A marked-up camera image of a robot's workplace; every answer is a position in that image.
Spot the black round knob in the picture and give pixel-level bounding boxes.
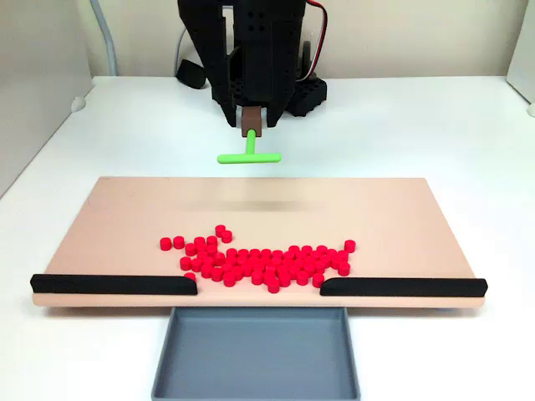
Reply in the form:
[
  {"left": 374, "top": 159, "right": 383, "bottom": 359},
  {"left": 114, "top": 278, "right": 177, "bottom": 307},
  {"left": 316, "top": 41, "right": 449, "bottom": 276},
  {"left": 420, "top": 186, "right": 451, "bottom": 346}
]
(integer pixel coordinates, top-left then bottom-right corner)
[{"left": 175, "top": 59, "right": 208, "bottom": 90}]

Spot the white curved tube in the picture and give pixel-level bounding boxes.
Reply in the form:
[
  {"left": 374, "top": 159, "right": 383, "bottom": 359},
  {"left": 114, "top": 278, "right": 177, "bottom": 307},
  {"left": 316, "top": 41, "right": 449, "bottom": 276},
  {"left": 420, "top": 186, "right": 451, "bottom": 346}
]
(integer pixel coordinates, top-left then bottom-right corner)
[{"left": 89, "top": 0, "right": 120, "bottom": 77}]

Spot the green T-shaped pusher tool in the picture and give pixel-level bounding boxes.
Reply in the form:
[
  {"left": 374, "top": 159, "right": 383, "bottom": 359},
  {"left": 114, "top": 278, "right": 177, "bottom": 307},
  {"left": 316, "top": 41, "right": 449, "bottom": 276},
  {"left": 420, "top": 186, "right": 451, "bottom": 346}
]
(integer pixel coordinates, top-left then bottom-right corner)
[{"left": 216, "top": 106, "right": 282, "bottom": 165}]

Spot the beige flat board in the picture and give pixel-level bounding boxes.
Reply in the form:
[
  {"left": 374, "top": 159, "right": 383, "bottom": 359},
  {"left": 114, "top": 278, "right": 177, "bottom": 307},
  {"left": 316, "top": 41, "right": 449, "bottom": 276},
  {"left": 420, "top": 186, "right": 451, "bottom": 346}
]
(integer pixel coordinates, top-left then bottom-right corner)
[{"left": 31, "top": 175, "right": 488, "bottom": 312}]

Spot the grey cable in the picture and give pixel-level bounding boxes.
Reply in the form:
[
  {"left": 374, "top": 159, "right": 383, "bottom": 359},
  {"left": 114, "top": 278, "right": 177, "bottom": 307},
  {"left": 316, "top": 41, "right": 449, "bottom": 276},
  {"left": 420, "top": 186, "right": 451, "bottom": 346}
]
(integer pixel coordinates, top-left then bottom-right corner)
[{"left": 172, "top": 28, "right": 188, "bottom": 77}]

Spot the red white black servo cable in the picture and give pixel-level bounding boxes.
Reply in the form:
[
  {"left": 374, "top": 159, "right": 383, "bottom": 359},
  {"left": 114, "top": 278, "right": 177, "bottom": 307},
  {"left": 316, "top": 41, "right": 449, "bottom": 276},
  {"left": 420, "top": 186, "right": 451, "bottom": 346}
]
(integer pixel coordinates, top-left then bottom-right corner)
[{"left": 297, "top": 0, "right": 329, "bottom": 83}]

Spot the black edge rail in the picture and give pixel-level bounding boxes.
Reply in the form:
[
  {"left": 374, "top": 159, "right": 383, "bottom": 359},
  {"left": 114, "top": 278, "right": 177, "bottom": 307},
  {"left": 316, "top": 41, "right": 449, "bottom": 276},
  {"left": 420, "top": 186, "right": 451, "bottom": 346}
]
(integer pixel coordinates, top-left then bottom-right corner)
[
  {"left": 319, "top": 277, "right": 488, "bottom": 298},
  {"left": 29, "top": 273, "right": 198, "bottom": 297}
]

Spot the grey shallow tray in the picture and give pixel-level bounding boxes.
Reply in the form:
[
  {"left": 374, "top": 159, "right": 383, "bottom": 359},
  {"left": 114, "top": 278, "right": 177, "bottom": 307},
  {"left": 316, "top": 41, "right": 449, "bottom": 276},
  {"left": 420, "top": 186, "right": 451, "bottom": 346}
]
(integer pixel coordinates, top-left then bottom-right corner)
[{"left": 150, "top": 307, "right": 361, "bottom": 401}]

